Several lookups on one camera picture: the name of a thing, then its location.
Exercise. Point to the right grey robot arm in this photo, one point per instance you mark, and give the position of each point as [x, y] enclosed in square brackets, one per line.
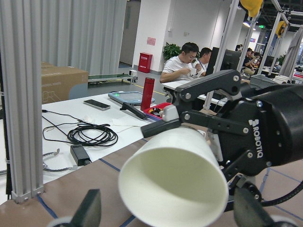
[254, 130]

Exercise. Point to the red parts tray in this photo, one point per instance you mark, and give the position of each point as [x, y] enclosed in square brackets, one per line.
[155, 112]

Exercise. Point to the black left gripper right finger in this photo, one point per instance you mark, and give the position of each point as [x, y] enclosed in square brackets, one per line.
[248, 212]

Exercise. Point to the cardboard box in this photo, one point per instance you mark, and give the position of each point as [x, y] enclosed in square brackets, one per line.
[63, 83]

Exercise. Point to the pale green plastic cup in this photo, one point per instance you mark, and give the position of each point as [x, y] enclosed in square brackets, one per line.
[174, 180]

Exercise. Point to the red water bottle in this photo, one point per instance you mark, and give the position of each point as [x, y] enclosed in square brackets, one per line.
[147, 93]

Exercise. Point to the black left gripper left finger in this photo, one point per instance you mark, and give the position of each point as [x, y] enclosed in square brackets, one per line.
[89, 212]

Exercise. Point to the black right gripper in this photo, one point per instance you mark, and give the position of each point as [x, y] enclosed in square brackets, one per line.
[256, 132]

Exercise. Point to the aluminium frame post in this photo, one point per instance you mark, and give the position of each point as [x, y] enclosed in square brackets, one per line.
[21, 52]

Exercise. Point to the man in white shirt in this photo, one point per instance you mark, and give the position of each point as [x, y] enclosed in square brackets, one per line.
[179, 67]

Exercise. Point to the black power adapter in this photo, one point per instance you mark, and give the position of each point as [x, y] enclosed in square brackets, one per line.
[80, 155]

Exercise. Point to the black smartphone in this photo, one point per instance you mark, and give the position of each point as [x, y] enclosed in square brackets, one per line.
[96, 104]

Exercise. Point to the teach pendant tablet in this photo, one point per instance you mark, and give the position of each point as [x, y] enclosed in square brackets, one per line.
[133, 97]

